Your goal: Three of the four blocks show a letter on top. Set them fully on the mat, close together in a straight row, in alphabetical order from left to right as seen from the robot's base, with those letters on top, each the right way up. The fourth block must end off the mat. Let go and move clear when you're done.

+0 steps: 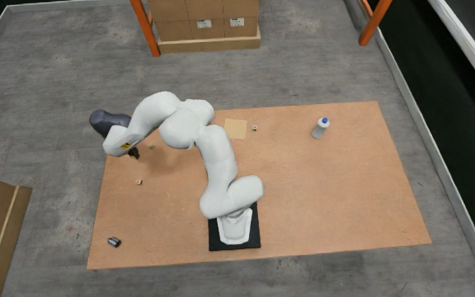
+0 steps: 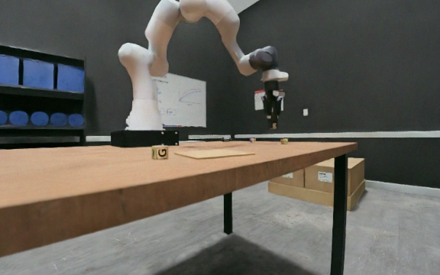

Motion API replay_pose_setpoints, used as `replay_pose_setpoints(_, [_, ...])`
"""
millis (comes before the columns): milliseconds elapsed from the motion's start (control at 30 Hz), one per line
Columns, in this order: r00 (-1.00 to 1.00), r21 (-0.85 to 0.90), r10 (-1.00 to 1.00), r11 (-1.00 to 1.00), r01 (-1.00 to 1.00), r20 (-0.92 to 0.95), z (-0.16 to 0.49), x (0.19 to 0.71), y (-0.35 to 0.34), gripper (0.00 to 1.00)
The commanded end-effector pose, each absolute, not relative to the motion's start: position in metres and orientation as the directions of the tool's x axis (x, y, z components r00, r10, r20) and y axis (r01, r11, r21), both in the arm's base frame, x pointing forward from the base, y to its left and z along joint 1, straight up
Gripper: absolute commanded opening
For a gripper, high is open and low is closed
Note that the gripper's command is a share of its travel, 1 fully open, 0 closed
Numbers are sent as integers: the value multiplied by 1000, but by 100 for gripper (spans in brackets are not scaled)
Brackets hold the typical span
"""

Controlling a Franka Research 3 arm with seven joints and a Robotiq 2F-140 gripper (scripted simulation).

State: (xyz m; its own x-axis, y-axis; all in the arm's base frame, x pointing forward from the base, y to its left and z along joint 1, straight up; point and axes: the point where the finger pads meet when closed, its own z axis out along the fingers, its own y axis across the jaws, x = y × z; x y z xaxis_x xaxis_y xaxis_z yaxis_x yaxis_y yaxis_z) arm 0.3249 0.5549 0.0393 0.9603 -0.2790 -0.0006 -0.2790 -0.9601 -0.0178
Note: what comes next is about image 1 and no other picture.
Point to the small bottle with blue cap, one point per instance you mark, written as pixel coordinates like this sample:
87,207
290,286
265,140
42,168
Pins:
320,128

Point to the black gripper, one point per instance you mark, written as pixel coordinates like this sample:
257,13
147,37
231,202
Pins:
133,152

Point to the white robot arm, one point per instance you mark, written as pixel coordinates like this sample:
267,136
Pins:
184,129

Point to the beige flat mat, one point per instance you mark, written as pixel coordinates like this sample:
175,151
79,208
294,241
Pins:
235,129

